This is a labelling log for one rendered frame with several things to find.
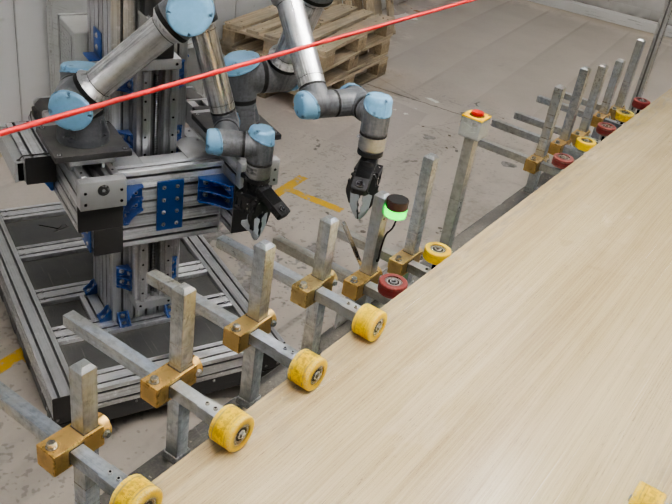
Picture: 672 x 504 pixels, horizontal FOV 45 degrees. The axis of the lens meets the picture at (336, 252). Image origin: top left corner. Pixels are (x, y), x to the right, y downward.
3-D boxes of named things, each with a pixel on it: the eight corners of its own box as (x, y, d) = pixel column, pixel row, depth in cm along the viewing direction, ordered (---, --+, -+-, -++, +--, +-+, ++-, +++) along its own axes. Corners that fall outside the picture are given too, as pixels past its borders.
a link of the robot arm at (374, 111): (383, 88, 218) (400, 100, 212) (376, 126, 223) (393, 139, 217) (358, 90, 214) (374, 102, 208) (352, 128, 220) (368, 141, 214)
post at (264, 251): (238, 404, 203) (254, 241, 178) (247, 397, 205) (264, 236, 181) (248, 411, 201) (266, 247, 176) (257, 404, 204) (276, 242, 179)
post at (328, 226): (298, 367, 223) (320, 216, 198) (305, 361, 225) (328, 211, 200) (308, 373, 221) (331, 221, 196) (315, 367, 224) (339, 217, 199)
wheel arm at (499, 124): (489, 127, 353) (492, 118, 351) (493, 126, 355) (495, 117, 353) (583, 163, 334) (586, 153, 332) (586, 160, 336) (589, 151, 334)
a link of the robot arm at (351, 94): (326, 81, 221) (346, 97, 213) (361, 79, 226) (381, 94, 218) (322, 108, 225) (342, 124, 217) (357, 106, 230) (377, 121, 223)
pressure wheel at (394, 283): (367, 313, 226) (374, 279, 220) (382, 301, 232) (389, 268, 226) (391, 325, 222) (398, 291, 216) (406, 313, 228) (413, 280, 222)
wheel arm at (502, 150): (463, 142, 335) (465, 133, 332) (467, 140, 337) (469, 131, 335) (560, 180, 316) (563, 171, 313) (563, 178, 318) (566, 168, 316)
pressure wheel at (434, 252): (422, 286, 241) (429, 254, 235) (414, 272, 248) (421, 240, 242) (447, 286, 243) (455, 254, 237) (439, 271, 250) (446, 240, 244)
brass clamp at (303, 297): (287, 299, 205) (289, 283, 202) (319, 279, 215) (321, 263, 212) (307, 310, 202) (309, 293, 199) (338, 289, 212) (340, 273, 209)
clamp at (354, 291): (340, 294, 228) (343, 279, 225) (367, 275, 238) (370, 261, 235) (357, 302, 225) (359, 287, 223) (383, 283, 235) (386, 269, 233)
